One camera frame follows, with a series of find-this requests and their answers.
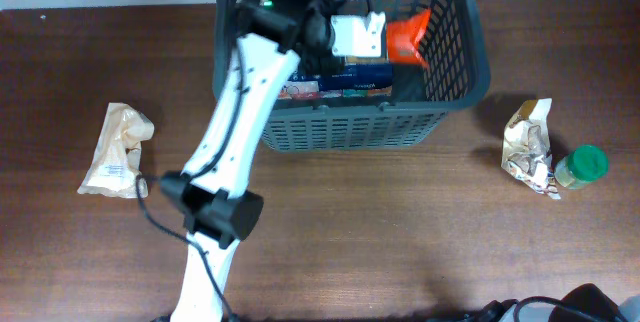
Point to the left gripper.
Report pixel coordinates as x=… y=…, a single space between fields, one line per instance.
x=329 y=65

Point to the multicolour tissue pack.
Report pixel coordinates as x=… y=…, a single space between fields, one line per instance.
x=356 y=80

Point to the orange pasta package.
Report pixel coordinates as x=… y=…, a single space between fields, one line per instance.
x=402 y=42

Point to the grey plastic shopping basket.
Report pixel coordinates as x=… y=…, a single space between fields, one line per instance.
x=457 y=77

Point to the tan brown snack pouch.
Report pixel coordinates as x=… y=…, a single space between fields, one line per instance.
x=526 y=148

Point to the pale orange bag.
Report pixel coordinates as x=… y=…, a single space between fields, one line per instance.
x=117 y=156

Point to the green lid spice jar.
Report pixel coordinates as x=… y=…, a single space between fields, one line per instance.
x=582 y=167

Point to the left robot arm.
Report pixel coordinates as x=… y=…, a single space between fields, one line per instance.
x=268 y=38

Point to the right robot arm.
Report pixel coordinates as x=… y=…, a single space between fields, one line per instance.
x=586 y=303

